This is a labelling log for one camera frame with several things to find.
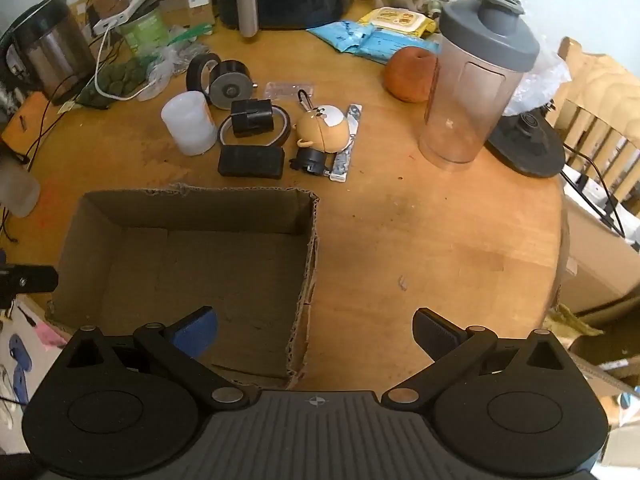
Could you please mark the black plastic block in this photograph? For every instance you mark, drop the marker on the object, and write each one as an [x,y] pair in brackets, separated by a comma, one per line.
[250,117]

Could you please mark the black rectangular case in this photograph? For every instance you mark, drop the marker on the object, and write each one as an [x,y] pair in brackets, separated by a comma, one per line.
[250,161]

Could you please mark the orange brown fruit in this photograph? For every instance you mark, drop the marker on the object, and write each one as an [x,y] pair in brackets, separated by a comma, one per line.
[407,75]

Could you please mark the white plastic cup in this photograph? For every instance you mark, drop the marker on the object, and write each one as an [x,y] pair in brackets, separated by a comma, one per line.
[187,125]

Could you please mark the clear shaker bottle grey lid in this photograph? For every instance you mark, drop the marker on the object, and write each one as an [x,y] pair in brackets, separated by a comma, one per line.
[465,100]

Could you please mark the steel electric kettle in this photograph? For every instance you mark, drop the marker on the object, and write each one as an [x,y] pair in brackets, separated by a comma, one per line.
[50,55]

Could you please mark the blue slipper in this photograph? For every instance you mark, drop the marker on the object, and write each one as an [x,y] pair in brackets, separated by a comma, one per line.
[20,365]

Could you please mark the yellow wet wipes pack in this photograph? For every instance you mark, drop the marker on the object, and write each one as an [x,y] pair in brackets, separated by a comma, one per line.
[397,21]

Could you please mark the blue plastic packet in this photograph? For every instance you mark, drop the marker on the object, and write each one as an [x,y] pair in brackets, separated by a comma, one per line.
[340,35]
[395,45]

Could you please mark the clear plastic case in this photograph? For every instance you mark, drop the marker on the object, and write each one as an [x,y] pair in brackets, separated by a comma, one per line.
[287,89]

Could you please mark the wooden chair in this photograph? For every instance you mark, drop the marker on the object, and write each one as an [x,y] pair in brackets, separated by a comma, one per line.
[600,90]

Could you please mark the white power bank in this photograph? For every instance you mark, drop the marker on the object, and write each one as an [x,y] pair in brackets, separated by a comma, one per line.
[120,17]

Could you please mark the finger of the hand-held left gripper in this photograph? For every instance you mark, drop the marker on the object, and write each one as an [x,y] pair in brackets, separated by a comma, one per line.
[30,280]

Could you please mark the pink cloth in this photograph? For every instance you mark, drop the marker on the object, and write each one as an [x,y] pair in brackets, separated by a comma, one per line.
[47,335]

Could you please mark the silver strip packet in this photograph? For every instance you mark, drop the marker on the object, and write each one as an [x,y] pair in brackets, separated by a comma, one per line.
[342,165]

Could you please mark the black round appliance base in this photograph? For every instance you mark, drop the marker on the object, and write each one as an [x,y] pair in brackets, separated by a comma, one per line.
[525,150]

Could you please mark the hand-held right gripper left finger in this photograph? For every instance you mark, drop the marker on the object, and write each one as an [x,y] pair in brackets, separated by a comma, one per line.
[197,332]

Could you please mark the black cylinder wheel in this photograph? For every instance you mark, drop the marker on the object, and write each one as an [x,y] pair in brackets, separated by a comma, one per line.
[227,85]

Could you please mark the cardboard box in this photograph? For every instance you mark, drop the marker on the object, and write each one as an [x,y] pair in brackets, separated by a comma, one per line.
[200,270]

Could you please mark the plain brown cardboard carton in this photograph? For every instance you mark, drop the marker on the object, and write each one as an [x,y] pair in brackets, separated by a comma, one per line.
[595,260]

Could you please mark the green net bag of discs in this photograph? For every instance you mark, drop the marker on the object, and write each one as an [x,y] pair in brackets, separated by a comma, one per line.
[117,80]

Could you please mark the black tape roll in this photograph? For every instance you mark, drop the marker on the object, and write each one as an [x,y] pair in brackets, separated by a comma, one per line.
[192,77]

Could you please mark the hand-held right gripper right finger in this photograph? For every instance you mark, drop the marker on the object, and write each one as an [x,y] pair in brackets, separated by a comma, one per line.
[435,332]

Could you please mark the clear plastic bag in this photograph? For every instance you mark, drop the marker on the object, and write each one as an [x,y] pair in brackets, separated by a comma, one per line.
[542,80]
[165,65]

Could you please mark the frosted plastic bottle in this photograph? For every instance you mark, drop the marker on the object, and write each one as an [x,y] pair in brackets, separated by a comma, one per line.
[15,185]

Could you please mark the green plastic bag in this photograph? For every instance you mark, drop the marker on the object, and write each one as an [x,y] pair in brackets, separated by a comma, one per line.
[192,31]

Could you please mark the small black round adapter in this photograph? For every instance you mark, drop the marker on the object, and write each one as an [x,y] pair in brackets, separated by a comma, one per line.
[310,160]

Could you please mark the green labelled canister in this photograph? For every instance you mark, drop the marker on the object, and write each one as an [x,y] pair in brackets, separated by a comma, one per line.
[145,30]

